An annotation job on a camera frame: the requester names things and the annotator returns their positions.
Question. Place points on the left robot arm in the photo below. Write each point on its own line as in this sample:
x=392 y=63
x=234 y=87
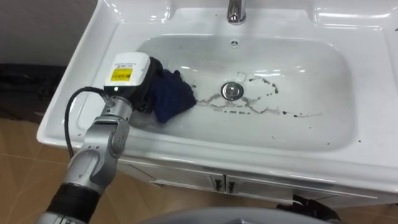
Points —
x=96 y=158

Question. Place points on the chrome sink drain plug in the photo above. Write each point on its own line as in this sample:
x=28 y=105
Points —
x=232 y=91

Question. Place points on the white ceramic sink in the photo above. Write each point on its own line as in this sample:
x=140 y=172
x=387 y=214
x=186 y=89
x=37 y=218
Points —
x=248 y=87

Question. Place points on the white vanity cabinet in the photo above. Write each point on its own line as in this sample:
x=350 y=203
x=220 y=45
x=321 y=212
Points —
x=217 y=182

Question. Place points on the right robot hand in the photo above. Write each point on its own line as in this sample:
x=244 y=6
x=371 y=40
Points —
x=311 y=208

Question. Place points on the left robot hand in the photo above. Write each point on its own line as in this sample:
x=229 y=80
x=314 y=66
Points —
x=126 y=73

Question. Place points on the chrome faucet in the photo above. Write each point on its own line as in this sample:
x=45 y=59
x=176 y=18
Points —
x=236 y=11

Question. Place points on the dark blue cloth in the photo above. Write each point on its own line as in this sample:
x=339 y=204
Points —
x=171 y=95

